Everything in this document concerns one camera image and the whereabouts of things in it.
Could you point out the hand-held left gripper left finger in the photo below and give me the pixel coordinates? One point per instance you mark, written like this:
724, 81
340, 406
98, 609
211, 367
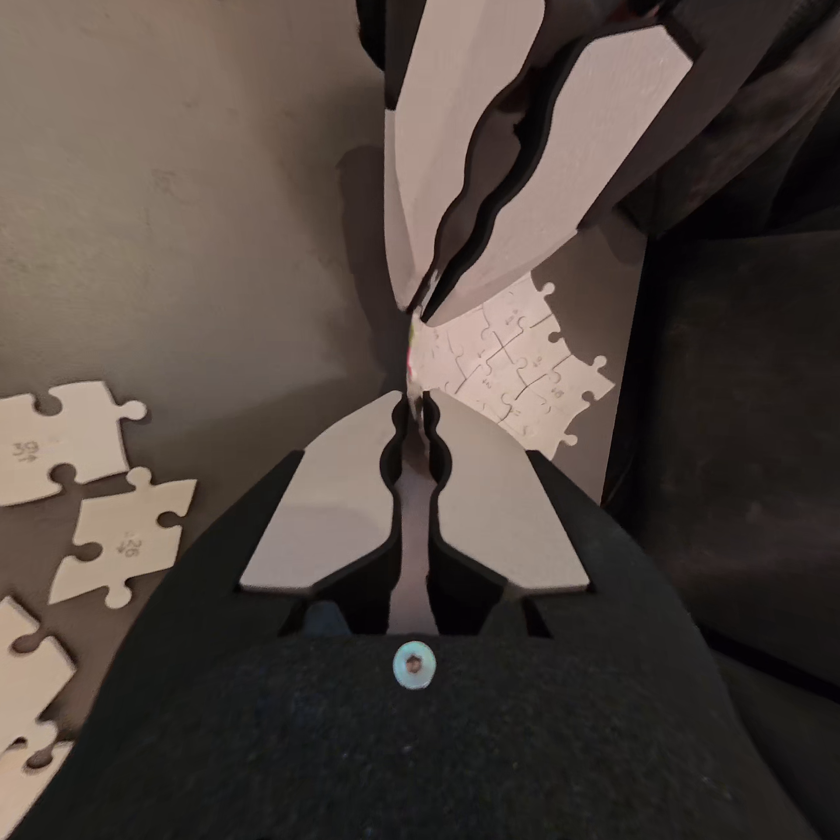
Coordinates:
334, 512

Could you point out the person's dark trousers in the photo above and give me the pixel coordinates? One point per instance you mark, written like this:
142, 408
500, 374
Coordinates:
735, 426

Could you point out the assembled curved puzzle ball section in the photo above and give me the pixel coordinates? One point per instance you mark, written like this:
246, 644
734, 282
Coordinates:
525, 374

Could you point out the pile of white puzzle pieces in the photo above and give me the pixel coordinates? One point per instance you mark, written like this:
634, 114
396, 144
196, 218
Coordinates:
124, 538

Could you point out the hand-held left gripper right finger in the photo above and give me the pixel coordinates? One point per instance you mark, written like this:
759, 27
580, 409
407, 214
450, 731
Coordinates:
505, 518

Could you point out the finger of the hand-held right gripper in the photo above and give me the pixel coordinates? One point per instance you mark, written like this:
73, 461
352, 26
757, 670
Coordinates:
590, 131
439, 118

